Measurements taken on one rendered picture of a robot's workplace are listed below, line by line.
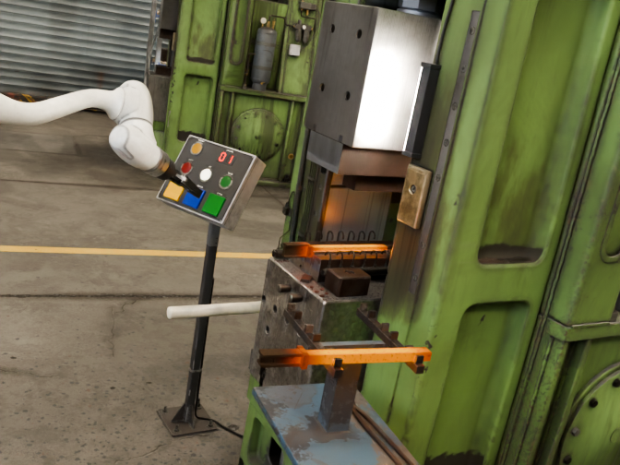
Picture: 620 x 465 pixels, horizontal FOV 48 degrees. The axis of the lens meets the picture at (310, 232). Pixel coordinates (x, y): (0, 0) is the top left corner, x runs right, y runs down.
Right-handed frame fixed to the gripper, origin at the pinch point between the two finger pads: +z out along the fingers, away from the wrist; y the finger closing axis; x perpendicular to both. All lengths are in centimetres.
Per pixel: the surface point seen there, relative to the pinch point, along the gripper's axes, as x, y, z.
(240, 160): 18.7, 1.4, 13.3
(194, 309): -36.8, 5.3, 23.9
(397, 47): 56, 62, -21
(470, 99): 45, 90, -22
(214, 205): -0.2, 0.8, 12.5
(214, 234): -7.8, -7.8, 31.3
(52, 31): 194, -650, 355
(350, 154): 26, 55, -7
